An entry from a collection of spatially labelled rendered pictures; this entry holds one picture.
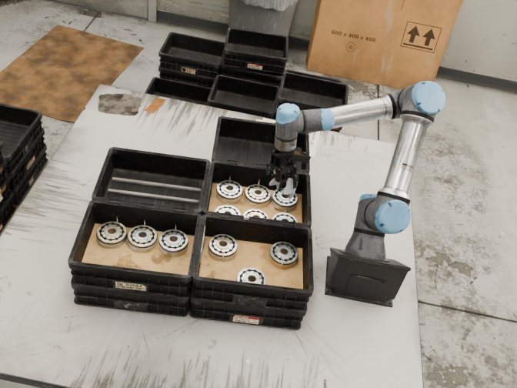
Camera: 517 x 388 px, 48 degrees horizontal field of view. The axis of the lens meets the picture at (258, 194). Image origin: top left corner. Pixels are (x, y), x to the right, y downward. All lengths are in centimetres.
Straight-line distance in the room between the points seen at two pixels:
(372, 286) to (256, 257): 44
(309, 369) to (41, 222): 116
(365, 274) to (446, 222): 171
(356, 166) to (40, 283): 150
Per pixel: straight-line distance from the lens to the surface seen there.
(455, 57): 516
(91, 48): 480
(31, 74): 452
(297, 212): 230
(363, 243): 213
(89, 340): 205
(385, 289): 221
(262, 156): 253
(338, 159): 282
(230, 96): 366
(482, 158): 445
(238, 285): 190
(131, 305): 207
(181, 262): 207
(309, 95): 360
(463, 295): 344
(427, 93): 206
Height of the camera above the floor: 243
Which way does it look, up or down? 43 degrees down
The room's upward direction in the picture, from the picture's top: 11 degrees clockwise
